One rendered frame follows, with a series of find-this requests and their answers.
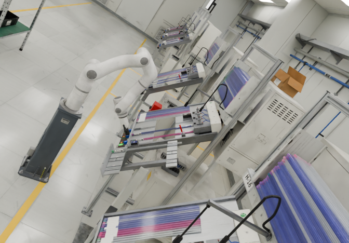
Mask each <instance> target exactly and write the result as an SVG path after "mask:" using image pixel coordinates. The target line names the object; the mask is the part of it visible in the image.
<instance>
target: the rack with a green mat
mask: <svg viewBox="0 0 349 243"><path fill-rule="evenodd" d="M11 1H12V0H4V2H3V5H2V7H1V9H0V10H3V12H2V14H1V17H0V39H3V38H7V37H11V36H15V35H19V34H23V33H26V32H27V34H26V36H25V38H24V41H23V43H22V45H21V47H20V49H19V50H20V51H22V50H23V48H24V45H25V43H26V41H27V39H28V37H29V35H30V32H31V30H32V28H33V26H34V24H35V22H36V20H37V17H38V15H39V13H40V11H41V9H42V7H43V5H44V3H45V0H42V2H41V4H40V6H39V8H38V10H37V13H36V15H35V17H34V19H33V21H32V23H31V26H30V28H29V27H27V26H25V25H24V24H22V23H21V22H19V21H17V23H16V25H11V26H6V27H2V28H1V25H2V23H3V20H4V18H5V15H6V13H7V11H8V8H9V6H10V3H11Z"/></svg>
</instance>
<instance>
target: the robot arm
mask: <svg viewBox="0 0 349 243"><path fill-rule="evenodd" d="M141 67H142V69H143V71H144V75H143V76H142V77H141V78H140V79H139V80H138V81H137V82H136V83H135V84H134V85H133V86H132V87H131V88H130V89H129V90H128V91H127V93H126V94H125V96H124V97H122V96H119V97H115V98H114V99H113V101H114V105H115V107H114V112H115V113H116V114H117V116H118V118H119V120H120V125H121V129H123V128H124V131H125V134H126V135H129V134H130V133H129V129H128V125H129V122H128V118H127V115H128V113H127V108H129V107H130V105H131V104H132V103H133V102H134V100H135V99H136V98H137V96H138V95H140V94H141V93H142V92H143V91H144V90H145V89H146V88H147V87H148V86H149V85H150V84H151V83H152V82H153V81H154V80H155V79H156V78H157V69H156V66H155V64H154V62H153V59H152V57H151V55H150V53H149V51H148V50H147V49H146V48H144V47H141V48H139V49H138V50H137V54H135V55H121V56H117V57H113V58H110V59H108V60H106V61H103V62H101V63H100V61H98V60H97V59H91V60H89V61H88V62H87V63H86V64H85V66H84V68H83V70H82V72H81V74H80V76H79V78H78V80H77V82H76V84H75V85H74V87H73V89H72V91H71V93H70V94H69V96H68V98H67V99H65V98H64V99H62V100H61V101H60V105H61V107H62V108H63V109H64V110H66V111H67V112H69V113H71V114H75V115H80V114H82V113H83V108H82V107H81V106H82V104H83V102H84V101H85V99H86V97H87V96H88V94H89V92H90V90H91V89H92V87H93V85H94V83H95V81H96V80H98V79H100V78H102V77H104V76H106V75H108V74H110V73H112V72H114V71H117V70H121V69H125V68H141Z"/></svg>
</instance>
